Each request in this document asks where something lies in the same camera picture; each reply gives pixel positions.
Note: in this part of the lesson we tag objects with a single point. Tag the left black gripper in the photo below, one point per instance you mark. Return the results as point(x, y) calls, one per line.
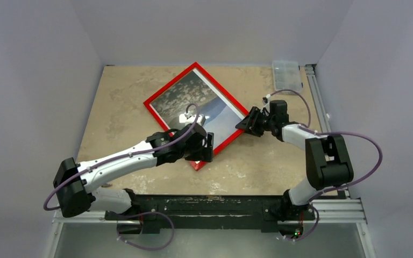
point(206, 154)

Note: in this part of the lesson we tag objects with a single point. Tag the red picture frame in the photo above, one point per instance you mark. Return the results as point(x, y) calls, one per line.
point(195, 164)

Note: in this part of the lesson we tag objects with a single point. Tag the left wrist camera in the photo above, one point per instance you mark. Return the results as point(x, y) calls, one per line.
point(185, 119)

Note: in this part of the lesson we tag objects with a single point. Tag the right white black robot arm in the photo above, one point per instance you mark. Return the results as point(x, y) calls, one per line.
point(327, 162)

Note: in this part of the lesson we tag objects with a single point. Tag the clear plastic organizer box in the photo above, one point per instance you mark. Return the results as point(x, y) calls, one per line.
point(286, 75)

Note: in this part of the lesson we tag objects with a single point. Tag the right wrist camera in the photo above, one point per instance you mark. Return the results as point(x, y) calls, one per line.
point(276, 109)

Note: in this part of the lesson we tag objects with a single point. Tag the landscape photo print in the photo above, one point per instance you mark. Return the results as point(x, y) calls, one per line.
point(222, 112)

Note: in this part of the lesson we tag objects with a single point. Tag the aluminium rail frame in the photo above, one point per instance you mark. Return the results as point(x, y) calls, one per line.
point(199, 118)

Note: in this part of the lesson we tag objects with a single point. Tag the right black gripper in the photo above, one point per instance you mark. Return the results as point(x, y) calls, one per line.
point(258, 121)

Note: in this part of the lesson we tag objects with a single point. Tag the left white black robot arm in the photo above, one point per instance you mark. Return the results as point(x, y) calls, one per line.
point(78, 187)

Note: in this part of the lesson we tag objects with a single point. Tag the black mounting base plate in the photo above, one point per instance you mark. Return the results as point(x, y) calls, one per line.
point(266, 213)

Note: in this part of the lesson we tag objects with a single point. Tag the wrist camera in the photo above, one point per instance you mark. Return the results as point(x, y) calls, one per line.
point(185, 119)
point(276, 109)

